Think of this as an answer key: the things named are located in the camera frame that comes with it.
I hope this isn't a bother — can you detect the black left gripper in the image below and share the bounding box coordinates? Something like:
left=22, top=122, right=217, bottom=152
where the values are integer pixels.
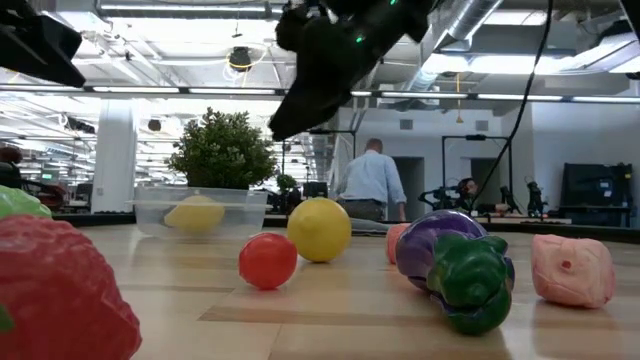
left=0, top=0, right=87, bottom=90

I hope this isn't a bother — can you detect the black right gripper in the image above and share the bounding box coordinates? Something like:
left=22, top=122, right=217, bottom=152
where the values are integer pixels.
left=269, top=7, right=369, bottom=142

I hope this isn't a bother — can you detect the large yellow toy lemon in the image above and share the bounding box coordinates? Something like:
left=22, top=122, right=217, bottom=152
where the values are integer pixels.
left=287, top=197, right=353, bottom=264

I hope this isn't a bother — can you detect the green toy starfruit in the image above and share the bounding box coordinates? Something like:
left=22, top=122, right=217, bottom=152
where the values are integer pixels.
left=0, top=185, right=54, bottom=220

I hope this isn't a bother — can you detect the small yellow toy lemon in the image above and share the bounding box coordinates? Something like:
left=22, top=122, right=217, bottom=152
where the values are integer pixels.
left=163, top=194, right=226, bottom=234

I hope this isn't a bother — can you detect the red toy cherry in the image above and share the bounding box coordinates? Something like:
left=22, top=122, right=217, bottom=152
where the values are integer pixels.
left=238, top=232, right=299, bottom=291

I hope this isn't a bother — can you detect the smooth pink toy fruit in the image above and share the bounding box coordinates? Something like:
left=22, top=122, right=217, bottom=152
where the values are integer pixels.
left=384, top=223, right=412, bottom=265

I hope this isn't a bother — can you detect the purple toy eggplant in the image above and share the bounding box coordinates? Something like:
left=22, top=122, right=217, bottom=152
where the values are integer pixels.
left=394, top=208, right=516, bottom=337

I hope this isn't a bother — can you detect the red toy strawberry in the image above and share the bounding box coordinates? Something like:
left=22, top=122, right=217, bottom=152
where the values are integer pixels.
left=0, top=214, right=143, bottom=360

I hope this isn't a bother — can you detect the bumpy pink toy fruit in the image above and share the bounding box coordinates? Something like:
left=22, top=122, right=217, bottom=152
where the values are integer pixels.
left=530, top=234, right=617, bottom=310

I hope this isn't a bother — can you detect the clear plastic tupperware container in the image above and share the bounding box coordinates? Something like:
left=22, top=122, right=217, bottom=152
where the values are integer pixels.
left=127, top=185, right=274, bottom=240

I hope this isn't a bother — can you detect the long ceiling light strip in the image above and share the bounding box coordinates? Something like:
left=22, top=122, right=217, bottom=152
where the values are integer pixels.
left=0, top=84, right=640, bottom=104

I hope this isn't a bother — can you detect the small background green plant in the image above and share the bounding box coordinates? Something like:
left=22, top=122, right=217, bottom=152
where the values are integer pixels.
left=276, top=173, right=300, bottom=194

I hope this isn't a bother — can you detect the black ceiling-mounted device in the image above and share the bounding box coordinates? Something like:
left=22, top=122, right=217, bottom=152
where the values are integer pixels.
left=228, top=45, right=253, bottom=73

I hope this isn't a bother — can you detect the black background monitor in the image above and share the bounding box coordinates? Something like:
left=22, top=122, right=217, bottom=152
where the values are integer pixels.
left=302, top=180, right=330, bottom=200

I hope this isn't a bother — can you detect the green potted plant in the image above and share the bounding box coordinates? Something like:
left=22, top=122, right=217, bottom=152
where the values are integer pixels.
left=165, top=107, right=280, bottom=191

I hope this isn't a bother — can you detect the person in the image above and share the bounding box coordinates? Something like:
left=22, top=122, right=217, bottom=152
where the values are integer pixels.
left=333, top=137, right=409, bottom=223
left=0, top=144, right=25, bottom=190
left=455, top=177, right=511, bottom=216

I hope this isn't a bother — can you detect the white pillar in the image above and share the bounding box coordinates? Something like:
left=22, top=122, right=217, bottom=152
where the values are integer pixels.
left=91, top=98, right=139, bottom=214

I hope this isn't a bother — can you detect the grey door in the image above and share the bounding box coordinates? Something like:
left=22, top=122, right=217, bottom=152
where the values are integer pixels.
left=398, top=156, right=426, bottom=221
left=469, top=157, right=501, bottom=201

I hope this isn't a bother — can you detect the grey folded cloth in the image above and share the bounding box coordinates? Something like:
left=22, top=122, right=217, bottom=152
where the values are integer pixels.
left=349, top=217, right=396, bottom=236

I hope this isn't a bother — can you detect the yellow hanging pendant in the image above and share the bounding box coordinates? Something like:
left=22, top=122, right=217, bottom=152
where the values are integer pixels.
left=454, top=72, right=464, bottom=125

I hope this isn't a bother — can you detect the bright ceiling light panel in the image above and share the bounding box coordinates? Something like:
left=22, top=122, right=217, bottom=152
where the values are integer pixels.
left=422, top=52, right=566, bottom=76

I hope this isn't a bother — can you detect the black cabinet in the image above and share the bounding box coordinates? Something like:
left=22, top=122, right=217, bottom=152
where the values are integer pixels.
left=559, top=162, right=635, bottom=227

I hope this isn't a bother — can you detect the round silver ventilation duct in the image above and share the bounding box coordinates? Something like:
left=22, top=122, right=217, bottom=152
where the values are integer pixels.
left=304, top=130, right=334, bottom=176

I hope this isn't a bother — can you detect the black metal rig frame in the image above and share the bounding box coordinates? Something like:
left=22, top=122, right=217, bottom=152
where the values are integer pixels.
left=441, top=133, right=514, bottom=201

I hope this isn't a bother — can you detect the slanted silver ventilation duct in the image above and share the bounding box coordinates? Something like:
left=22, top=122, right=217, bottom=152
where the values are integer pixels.
left=403, top=0, right=505, bottom=92

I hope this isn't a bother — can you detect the long black arm cable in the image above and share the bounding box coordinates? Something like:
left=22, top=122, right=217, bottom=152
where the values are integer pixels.
left=469, top=0, right=555, bottom=209

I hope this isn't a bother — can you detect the black aluminium table frame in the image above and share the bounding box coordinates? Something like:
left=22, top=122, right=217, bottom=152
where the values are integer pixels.
left=52, top=202, right=640, bottom=246

